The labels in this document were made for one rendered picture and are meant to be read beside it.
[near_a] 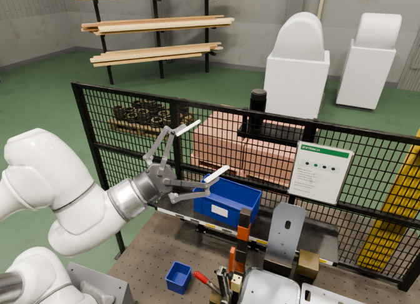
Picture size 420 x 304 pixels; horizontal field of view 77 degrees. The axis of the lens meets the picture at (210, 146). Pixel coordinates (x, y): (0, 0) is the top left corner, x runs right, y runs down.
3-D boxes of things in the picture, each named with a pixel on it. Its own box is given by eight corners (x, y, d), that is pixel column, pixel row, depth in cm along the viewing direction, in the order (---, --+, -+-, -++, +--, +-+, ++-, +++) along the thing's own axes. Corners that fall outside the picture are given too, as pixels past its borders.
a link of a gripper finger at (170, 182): (164, 177, 63) (163, 184, 63) (209, 184, 65) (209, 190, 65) (163, 176, 67) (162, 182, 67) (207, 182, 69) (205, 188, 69)
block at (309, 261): (302, 315, 126) (319, 271, 106) (284, 309, 128) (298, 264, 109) (303, 299, 132) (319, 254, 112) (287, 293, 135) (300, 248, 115)
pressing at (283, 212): (291, 265, 115) (307, 209, 96) (265, 256, 118) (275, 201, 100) (291, 264, 115) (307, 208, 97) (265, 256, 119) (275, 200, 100)
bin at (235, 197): (247, 233, 126) (250, 213, 118) (192, 210, 138) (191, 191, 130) (259, 210, 138) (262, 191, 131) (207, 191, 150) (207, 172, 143)
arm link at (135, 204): (131, 217, 67) (151, 203, 69) (127, 226, 59) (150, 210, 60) (110, 187, 67) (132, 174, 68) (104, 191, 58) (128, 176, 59)
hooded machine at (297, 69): (315, 119, 446) (341, 12, 358) (314, 140, 391) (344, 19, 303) (266, 112, 470) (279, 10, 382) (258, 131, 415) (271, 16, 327)
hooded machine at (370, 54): (336, 92, 547) (359, 9, 464) (371, 97, 525) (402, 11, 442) (334, 107, 489) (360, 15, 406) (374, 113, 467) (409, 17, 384)
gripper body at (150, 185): (131, 176, 67) (162, 156, 69) (149, 203, 68) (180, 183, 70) (128, 177, 60) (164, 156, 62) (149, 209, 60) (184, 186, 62)
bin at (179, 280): (183, 296, 133) (182, 286, 129) (165, 289, 136) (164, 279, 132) (192, 276, 142) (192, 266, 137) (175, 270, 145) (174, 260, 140)
